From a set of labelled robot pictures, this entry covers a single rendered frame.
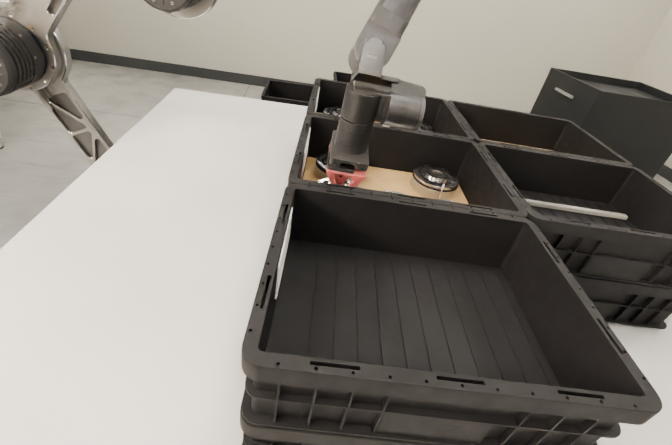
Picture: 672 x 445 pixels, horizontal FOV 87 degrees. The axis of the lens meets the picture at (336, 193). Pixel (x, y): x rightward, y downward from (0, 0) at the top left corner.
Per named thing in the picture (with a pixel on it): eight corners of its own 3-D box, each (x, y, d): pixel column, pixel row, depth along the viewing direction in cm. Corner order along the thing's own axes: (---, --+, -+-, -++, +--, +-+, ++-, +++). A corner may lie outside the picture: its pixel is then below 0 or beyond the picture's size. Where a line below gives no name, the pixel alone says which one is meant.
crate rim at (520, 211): (285, 194, 57) (286, 181, 55) (304, 123, 82) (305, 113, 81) (525, 229, 59) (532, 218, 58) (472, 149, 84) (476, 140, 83)
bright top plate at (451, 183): (418, 186, 76) (418, 184, 75) (410, 164, 84) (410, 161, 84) (463, 193, 77) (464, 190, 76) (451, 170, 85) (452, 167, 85)
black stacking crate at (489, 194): (282, 239, 62) (287, 184, 56) (300, 160, 87) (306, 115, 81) (500, 269, 65) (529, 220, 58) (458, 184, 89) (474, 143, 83)
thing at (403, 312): (237, 428, 37) (238, 366, 31) (281, 240, 62) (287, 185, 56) (598, 466, 39) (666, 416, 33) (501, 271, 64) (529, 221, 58)
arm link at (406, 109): (355, 49, 61) (364, 34, 52) (419, 62, 62) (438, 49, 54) (343, 120, 62) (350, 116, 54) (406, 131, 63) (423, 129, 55)
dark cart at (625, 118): (518, 231, 223) (597, 90, 175) (489, 192, 261) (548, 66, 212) (606, 240, 231) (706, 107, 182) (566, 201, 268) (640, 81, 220)
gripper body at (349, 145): (364, 144, 67) (375, 108, 63) (366, 174, 59) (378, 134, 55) (331, 138, 67) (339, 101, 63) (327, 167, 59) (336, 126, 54)
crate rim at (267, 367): (236, 379, 32) (236, 364, 30) (285, 194, 57) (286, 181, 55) (656, 427, 34) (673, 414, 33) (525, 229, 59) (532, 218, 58)
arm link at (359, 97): (347, 72, 57) (348, 85, 53) (388, 80, 58) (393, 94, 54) (338, 112, 61) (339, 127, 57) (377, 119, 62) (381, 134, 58)
